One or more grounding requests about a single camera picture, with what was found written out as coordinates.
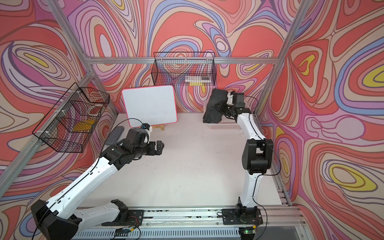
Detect black long pants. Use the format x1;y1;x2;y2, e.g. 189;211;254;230
203;89;228;124

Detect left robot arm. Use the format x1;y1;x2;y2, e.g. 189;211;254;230
31;124;165;240

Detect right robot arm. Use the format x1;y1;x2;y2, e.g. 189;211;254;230
217;92;274;226

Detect white plastic basket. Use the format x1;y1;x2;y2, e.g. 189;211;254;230
207;97;256;133

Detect wooden whiteboard stand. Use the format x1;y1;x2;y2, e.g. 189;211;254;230
152;125;165;131

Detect grey whiteboard eraser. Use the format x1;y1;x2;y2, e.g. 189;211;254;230
105;126;125;146

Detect pink framed whiteboard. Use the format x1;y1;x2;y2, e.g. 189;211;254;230
122;86;178;128

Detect marker box in basket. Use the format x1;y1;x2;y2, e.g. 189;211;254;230
185;75;212;84

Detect yellow item in basket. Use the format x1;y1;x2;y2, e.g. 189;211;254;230
72;120;95;133

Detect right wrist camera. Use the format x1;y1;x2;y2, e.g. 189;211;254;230
227;92;236;106

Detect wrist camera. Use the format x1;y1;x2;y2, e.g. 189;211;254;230
227;92;236;106
141;123;153;135

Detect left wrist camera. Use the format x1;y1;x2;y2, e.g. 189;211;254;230
141;123;153;135

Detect black wire basket back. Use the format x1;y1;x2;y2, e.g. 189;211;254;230
151;51;217;87

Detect black wire basket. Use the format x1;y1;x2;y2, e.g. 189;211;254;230
32;83;110;153
151;51;217;87

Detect aluminium front rail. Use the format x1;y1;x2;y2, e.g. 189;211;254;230
74;205;313;240

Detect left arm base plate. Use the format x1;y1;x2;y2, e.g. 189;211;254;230
113;210;144;226

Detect black wire basket left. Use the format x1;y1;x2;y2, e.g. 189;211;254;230
32;83;110;153

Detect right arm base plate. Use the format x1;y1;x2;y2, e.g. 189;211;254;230
222;207;264;226

